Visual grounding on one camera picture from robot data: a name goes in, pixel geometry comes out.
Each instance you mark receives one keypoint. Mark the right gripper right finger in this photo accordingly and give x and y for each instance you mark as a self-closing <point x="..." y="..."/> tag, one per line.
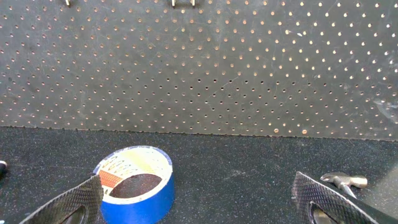
<point x="311" y="193"/>

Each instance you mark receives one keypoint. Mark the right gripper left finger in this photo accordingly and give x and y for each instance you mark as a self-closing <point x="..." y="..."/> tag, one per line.
<point x="77" y="194"/>

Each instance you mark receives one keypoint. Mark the hammer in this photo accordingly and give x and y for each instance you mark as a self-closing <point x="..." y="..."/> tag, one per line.
<point x="343" y="181"/>

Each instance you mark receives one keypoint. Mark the roll of blue tape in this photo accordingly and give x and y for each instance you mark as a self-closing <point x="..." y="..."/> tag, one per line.
<point x="140" y="208"/>

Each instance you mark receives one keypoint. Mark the black and white pliers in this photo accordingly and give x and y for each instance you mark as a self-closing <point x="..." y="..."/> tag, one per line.
<point x="2" y="167"/>

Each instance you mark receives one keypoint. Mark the black pegboard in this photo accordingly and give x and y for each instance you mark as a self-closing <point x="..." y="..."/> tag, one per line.
<point x="199" y="62"/>

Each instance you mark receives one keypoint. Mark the metal hook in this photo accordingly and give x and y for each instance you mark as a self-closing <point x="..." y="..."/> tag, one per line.
<point x="173" y="2"/>
<point x="67" y="2"/>

